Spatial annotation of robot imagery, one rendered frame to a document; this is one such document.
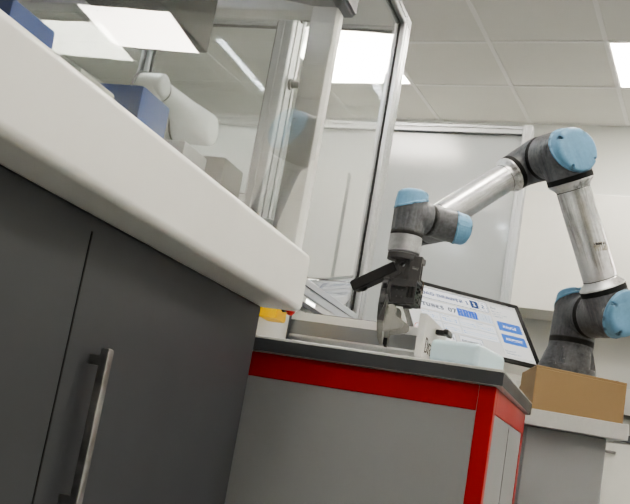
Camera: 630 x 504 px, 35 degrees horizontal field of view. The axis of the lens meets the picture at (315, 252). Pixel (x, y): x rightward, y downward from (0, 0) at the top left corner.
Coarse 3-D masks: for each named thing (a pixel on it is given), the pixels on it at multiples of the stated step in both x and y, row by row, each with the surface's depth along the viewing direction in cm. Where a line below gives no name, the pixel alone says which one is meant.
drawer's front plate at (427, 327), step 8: (424, 320) 236; (432, 320) 243; (424, 328) 236; (432, 328) 244; (440, 328) 254; (424, 336) 236; (432, 336) 245; (440, 336) 255; (416, 344) 235; (424, 344) 237; (416, 352) 235; (424, 352) 238
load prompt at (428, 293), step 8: (424, 288) 345; (424, 296) 341; (432, 296) 344; (440, 296) 346; (448, 296) 348; (456, 296) 350; (456, 304) 346; (464, 304) 349; (472, 304) 351; (480, 304) 353; (488, 312) 351
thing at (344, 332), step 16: (304, 320) 246; (320, 320) 245; (336, 320) 244; (352, 320) 243; (288, 336) 250; (304, 336) 245; (320, 336) 244; (336, 336) 243; (352, 336) 242; (368, 336) 241; (400, 336) 239; (416, 336) 237; (384, 352) 248; (400, 352) 242
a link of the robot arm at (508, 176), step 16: (512, 160) 256; (480, 176) 255; (496, 176) 254; (512, 176) 255; (528, 176) 256; (464, 192) 250; (480, 192) 250; (496, 192) 253; (448, 208) 247; (464, 208) 248; (480, 208) 252
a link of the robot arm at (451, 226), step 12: (444, 216) 231; (456, 216) 233; (468, 216) 235; (432, 228) 230; (444, 228) 231; (456, 228) 232; (468, 228) 233; (432, 240) 237; (444, 240) 234; (456, 240) 234
